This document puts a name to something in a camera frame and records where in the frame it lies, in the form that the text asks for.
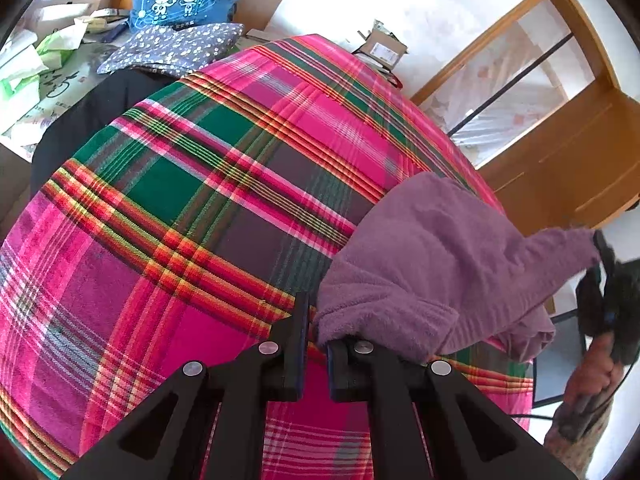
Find person's right forearm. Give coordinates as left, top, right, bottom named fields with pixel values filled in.
left=544, top=400, right=618, bottom=478

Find translucent printed door curtain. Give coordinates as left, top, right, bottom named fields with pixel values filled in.
left=430, top=0, right=598, bottom=168

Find cardboard box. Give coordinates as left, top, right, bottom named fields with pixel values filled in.
left=357, top=20, right=408, bottom=73

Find blue floral cloth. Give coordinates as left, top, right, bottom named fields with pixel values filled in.
left=97, top=22, right=246, bottom=77

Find glass-top desk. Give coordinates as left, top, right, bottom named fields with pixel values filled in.
left=0, top=0, right=132, bottom=161

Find black folded garment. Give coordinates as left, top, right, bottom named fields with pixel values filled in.
left=30, top=67, right=181, bottom=196

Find green white tissue pack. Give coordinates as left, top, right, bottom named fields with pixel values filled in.
left=35, top=22, right=88, bottom=68
left=0, top=42, right=46, bottom=106

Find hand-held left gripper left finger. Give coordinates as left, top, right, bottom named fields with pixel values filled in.
left=65, top=291, right=311, bottom=480

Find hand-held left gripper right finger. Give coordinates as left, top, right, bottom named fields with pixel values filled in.
left=327, top=339, right=576, bottom=480

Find wooden door frame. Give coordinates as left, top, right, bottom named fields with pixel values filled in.
left=410, top=0, right=626, bottom=171

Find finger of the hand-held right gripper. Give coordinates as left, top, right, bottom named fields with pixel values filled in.
left=592, top=230, right=617, bottom=266

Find pink plaid blanket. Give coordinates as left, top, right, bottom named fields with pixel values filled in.
left=0, top=34, right=536, bottom=480

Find purple fleece pants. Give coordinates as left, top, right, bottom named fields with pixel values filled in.
left=316, top=171, right=603, bottom=363

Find person's right hand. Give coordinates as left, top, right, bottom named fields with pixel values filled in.
left=566, top=332, right=624, bottom=409

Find wooden door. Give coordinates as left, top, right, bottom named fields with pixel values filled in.
left=480, top=80, right=640, bottom=231

